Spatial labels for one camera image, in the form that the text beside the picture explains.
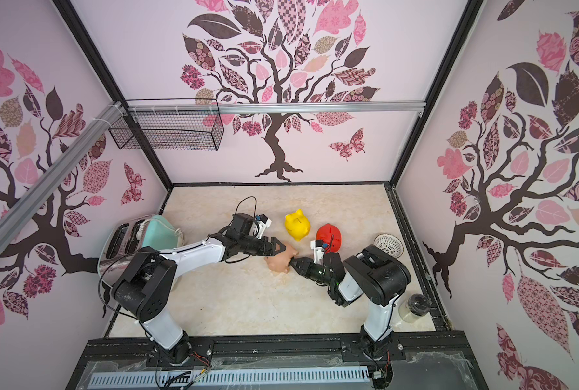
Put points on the pink piggy bank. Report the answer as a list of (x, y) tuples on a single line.
[(279, 262)]

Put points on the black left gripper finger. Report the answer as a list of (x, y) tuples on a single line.
[(273, 251), (269, 242)]

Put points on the white slotted cable duct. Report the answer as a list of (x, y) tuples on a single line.
[(229, 378)]

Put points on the aluminium rail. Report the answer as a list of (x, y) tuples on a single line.
[(21, 213), (279, 107)]

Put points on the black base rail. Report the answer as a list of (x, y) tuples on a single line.
[(408, 360)]

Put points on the aluminium rail left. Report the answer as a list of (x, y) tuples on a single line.
[(21, 213)]

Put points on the red piggy bank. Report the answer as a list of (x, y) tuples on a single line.
[(331, 236)]

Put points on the yellow piggy bank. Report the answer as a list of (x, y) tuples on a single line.
[(297, 225)]

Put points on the clear jar black lid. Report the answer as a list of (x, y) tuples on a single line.
[(414, 308)]

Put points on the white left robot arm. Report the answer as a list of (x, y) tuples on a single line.
[(142, 281)]

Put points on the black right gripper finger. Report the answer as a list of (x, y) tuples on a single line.
[(299, 264), (305, 273)]

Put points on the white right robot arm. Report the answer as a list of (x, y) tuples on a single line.
[(372, 273)]

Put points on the aluminium rail back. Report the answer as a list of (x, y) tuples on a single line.
[(279, 107)]

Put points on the mint green chrome toaster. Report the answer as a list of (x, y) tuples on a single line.
[(132, 235)]

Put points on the black wire basket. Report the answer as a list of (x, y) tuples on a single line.
[(169, 124)]

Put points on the white sink strainer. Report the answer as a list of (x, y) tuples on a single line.
[(389, 244)]

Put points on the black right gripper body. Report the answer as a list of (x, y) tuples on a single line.
[(309, 268)]

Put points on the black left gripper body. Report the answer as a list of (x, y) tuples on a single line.
[(252, 245)]

